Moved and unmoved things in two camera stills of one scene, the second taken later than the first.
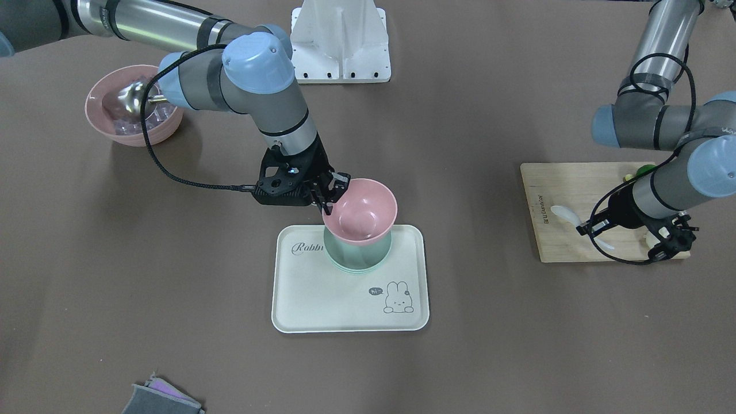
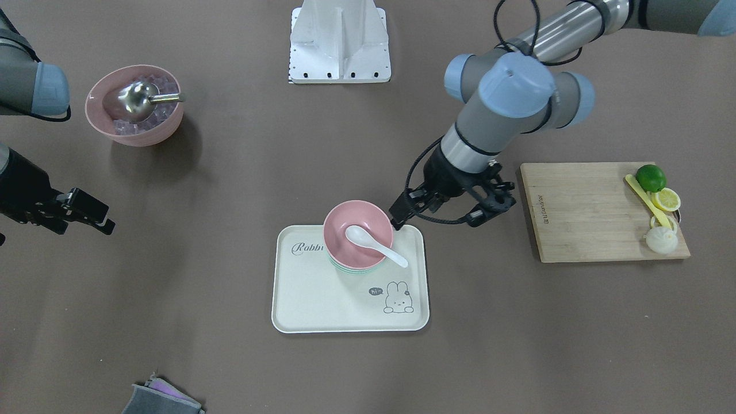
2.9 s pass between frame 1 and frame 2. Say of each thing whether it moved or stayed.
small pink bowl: moved
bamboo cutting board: stayed
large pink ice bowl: stayed
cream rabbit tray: stayed
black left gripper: moved
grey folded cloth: stayed
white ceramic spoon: moved
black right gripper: moved
